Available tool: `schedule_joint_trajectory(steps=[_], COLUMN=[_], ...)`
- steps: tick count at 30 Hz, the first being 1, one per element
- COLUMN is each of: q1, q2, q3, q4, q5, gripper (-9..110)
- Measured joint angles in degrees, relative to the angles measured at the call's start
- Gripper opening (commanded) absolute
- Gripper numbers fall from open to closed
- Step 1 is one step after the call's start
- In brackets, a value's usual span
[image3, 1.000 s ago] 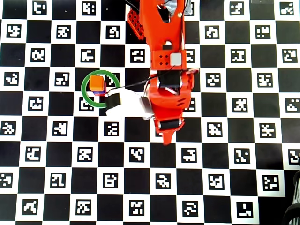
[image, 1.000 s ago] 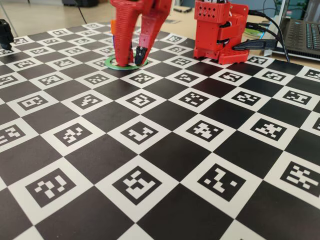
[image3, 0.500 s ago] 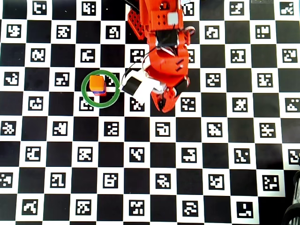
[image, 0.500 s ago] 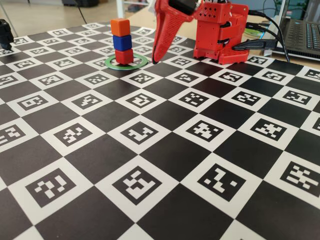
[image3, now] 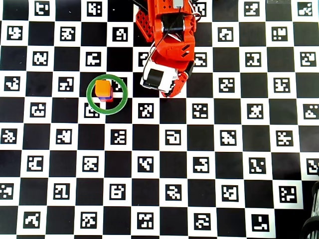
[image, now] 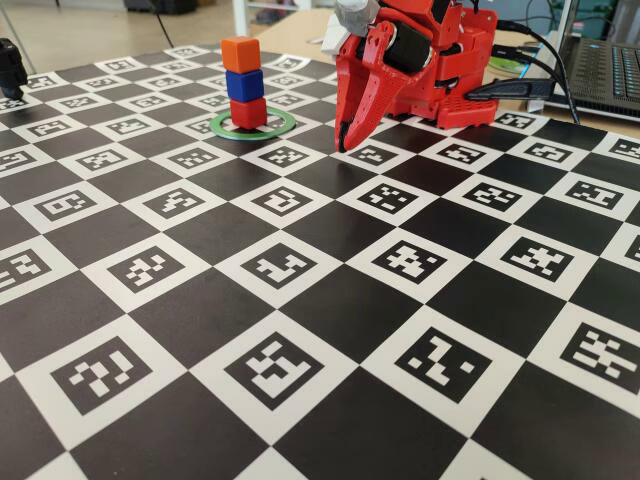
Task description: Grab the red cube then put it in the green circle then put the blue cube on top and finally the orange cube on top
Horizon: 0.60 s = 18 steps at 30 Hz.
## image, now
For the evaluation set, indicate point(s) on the black white marker checkerboard mat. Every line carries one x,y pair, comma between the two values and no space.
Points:
350,300

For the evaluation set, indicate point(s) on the red gripper black motor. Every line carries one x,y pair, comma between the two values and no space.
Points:
361,85

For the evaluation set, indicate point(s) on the red robot arm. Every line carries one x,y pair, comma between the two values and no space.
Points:
470,45

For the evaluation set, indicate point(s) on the black camera device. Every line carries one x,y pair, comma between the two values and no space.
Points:
12,70

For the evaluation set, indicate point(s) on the orange cube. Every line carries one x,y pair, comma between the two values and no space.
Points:
240,55

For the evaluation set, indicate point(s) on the green flat disc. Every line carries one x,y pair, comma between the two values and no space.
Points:
505,64

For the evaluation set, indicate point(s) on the white wrist camera grey tape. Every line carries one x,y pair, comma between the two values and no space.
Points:
355,17

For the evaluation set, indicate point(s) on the blue cube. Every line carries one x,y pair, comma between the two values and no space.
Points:
245,85

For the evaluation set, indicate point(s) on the red perforated robot base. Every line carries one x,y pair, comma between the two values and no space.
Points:
465,114

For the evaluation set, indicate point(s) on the black floor box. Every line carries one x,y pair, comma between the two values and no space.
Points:
160,5

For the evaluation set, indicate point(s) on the black laptop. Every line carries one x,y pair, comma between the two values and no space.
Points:
610,70

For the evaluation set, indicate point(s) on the red cube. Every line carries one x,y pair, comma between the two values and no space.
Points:
247,115

